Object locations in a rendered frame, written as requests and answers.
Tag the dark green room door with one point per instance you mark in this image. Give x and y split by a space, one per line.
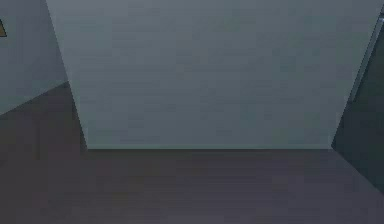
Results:
365 126

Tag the brown framed picture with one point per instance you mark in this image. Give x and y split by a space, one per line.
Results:
2 30

